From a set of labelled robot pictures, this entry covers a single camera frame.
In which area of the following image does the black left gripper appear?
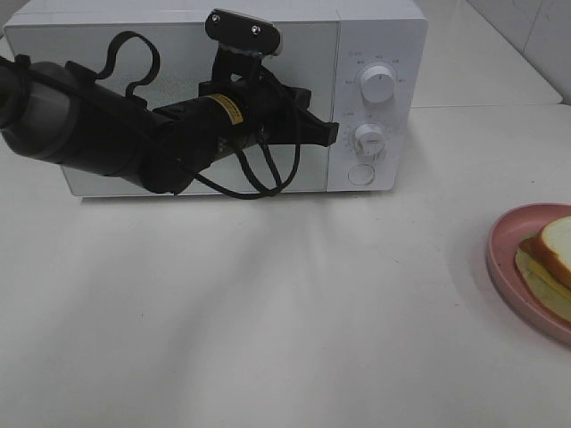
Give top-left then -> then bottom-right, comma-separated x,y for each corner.
198,71 -> 339,150

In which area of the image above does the white round door button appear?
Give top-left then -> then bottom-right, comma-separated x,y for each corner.
347,164 -> 376,185

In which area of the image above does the pink plate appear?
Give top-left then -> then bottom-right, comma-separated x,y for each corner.
485,203 -> 570,346

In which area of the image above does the white bread sandwich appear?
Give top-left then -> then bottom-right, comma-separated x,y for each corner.
515,216 -> 570,323

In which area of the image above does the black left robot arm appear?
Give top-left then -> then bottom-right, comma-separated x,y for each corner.
1,55 -> 339,199

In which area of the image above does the white upper power knob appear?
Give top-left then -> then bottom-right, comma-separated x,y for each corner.
359,64 -> 396,103

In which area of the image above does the white microwave oven body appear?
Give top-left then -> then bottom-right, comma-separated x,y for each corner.
4,1 -> 427,192

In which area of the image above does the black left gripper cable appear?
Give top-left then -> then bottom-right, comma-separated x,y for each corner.
95,30 -> 304,200

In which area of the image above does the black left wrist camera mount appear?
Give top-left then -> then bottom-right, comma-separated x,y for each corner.
204,8 -> 282,86

